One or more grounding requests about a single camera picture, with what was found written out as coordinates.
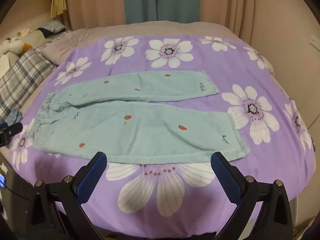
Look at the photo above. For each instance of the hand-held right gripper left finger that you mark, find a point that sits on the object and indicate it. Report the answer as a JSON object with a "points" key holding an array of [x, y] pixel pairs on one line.
{"points": [[92, 178]]}

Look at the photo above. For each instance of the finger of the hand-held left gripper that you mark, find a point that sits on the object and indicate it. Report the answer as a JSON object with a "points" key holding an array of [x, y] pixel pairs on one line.
{"points": [[13, 128]]}

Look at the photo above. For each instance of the purple floral blanket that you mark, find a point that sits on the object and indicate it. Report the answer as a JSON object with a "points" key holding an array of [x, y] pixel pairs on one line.
{"points": [[200, 62]]}

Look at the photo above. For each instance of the yellow striped hanging cloth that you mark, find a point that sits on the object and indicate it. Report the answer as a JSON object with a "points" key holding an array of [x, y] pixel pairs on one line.
{"points": [[58, 2]]}

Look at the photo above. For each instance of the teal curtain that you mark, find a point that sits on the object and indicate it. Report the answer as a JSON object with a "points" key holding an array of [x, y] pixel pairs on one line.
{"points": [[160, 0]]}

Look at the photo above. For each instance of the white wall socket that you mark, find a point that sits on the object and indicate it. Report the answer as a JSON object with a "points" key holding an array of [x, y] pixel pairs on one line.
{"points": [[315, 41]]}

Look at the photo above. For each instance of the blue striped pillow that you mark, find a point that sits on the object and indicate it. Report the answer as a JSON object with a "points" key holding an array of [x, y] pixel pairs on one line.
{"points": [[53, 26]]}

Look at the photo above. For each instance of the small blue cloth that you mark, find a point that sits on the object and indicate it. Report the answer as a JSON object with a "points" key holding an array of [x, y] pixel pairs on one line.
{"points": [[14, 117]]}

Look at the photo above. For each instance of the plaid pillow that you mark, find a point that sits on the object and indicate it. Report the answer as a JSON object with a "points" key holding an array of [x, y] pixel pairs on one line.
{"points": [[22, 77]]}

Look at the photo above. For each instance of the white plush goose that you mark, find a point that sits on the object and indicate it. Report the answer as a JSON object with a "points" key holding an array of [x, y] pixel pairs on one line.
{"points": [[11, 47]]}

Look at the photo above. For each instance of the mint green strawberry pants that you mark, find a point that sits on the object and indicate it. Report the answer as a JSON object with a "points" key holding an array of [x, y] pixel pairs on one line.
{"points": [[150, 130]]}

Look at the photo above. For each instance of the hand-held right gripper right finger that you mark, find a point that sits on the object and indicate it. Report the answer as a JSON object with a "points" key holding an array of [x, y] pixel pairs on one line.
{"points": [[225, 180]]}

